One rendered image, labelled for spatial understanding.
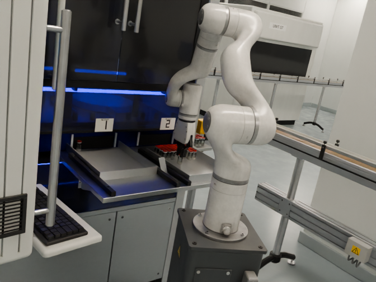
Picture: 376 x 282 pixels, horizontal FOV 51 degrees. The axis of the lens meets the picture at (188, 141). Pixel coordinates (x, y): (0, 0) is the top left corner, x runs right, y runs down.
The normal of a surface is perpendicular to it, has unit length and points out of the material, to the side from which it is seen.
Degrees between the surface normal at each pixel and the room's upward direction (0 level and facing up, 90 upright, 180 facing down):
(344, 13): 90
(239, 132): 102
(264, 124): 67
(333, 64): 90
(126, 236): 90
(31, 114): 90
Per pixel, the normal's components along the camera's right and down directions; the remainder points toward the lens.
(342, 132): -0.78, 0.04
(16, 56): 0.70, 0.31
